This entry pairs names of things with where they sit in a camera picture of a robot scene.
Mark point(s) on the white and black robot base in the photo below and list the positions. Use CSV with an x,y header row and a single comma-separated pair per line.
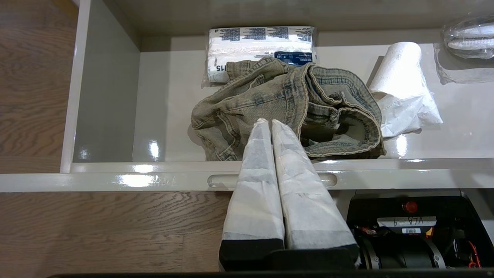
x,y
444,208

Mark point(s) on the red emergency stop button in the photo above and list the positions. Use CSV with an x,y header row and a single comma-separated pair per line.
x,y
410,207

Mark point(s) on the white tissue pack blue print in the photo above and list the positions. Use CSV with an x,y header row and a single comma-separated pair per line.
x,y
247,48

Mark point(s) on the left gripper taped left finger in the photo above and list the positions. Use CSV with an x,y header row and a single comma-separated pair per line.
x,y
254,193

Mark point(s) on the crumpled faded denim jeans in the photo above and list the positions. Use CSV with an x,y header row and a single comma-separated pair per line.
x,y
251,100

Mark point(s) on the white handwritten label sticker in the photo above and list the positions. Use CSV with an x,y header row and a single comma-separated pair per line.
x,y
405,221

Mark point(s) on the white slippers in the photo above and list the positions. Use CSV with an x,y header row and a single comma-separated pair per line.
x,y
471,42

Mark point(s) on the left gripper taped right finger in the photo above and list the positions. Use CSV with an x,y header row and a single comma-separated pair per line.
x,y
308,208

